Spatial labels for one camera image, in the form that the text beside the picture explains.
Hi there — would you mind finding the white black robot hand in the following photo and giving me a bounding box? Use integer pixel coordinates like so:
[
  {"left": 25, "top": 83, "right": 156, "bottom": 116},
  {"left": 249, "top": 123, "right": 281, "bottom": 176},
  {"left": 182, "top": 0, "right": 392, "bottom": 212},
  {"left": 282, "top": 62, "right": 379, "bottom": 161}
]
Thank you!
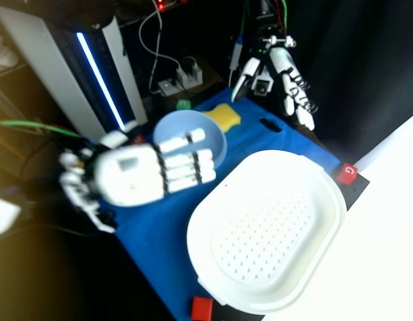
[
  {"left": 231, "top": 45, "right": 319, "bottom": 132},
  {"left": 92, "top": 128, "right": 218, "bottom": 207}
]

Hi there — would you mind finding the yellow sponge with green side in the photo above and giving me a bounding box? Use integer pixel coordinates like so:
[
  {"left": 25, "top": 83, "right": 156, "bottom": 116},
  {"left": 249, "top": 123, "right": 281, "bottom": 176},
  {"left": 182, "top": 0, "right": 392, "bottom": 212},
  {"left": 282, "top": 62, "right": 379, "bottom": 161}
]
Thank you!
[{"left": 203, "top": 103, "right": 242, "bottom": 134}]

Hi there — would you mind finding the light blue bowl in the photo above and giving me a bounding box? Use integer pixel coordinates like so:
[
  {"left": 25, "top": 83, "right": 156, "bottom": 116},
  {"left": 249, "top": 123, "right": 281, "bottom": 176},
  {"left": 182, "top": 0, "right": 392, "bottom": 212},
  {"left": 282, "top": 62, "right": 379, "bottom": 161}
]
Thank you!
[{"left": 153, "top": 110, "right": 228, "bottom": 170}]

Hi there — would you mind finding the blue table cloth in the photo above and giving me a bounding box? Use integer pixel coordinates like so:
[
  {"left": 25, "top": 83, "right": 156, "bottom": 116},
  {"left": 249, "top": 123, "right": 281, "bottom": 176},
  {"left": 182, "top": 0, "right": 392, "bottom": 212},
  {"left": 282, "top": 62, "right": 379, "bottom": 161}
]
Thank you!
[{"left": 114, "top": 88, "right": 341, "bottom": 321}]

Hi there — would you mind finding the red block with letter G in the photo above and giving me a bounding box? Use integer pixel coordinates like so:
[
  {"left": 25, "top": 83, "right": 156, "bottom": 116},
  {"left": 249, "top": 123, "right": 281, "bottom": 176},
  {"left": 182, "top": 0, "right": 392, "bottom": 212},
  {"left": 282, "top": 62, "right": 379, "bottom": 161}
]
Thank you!
[{"left": 333, "top": 163, "right": 360, "bottom": 186}]

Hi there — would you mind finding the white power strip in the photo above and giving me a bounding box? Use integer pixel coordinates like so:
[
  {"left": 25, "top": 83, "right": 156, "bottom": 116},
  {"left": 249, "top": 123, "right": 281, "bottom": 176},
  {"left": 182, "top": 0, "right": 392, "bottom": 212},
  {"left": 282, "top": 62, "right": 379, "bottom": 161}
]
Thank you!
[{"left": 157, "top": 56, "right": 204, "bottom": 98}]

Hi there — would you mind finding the white tower with blue light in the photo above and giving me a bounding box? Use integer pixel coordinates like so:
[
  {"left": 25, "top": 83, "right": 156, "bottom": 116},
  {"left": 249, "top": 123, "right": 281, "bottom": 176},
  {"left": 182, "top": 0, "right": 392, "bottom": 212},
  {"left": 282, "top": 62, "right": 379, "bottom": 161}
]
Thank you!
[{"left": 0, "top": 5, "right": 149, "bottom": 134}]

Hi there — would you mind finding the white perforated oval tray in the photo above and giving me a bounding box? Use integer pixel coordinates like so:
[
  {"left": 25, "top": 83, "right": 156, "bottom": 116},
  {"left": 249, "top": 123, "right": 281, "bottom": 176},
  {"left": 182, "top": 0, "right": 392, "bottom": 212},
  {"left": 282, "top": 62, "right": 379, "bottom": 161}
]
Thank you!
[{"left": 186, "top": 149, "right": 347, "bottom": 315}]

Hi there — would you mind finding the red toy block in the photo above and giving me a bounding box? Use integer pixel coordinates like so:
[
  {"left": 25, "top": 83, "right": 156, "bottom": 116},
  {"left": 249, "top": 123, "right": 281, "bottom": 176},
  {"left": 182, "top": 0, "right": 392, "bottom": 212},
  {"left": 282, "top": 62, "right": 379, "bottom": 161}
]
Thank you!
[{"left": 191, "top": 296, "right": 214, "bottom": 321}]

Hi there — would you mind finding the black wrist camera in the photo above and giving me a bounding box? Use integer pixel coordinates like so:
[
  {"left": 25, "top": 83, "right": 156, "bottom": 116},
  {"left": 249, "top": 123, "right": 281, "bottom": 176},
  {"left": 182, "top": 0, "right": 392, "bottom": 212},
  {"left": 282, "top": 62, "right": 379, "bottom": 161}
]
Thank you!
[{"left": 251, "top": 76, "right": 272, "bottom": 98}]

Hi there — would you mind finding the white cable with blue plug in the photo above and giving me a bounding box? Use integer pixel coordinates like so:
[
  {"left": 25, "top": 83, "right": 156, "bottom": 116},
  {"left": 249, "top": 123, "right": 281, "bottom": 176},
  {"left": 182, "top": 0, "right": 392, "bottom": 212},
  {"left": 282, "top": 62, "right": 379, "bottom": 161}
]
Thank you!
[{"left": 228, "top": 33, "right": 246, "bottom": 88}]

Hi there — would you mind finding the green braided cable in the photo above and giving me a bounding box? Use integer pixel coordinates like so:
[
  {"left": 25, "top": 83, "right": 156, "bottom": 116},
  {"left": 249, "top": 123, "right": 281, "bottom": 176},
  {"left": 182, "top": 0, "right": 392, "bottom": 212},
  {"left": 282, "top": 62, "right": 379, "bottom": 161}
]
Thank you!
[{"left": 0, "top": 120, "right": 87, "bottom": 140}]

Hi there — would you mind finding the thin white cable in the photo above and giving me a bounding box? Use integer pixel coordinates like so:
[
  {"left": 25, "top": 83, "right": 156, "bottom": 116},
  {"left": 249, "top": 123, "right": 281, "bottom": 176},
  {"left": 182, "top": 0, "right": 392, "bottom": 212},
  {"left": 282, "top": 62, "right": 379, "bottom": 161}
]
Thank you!
[{"left": 138, "top": 6, "right": 185, "bottom": 94}]

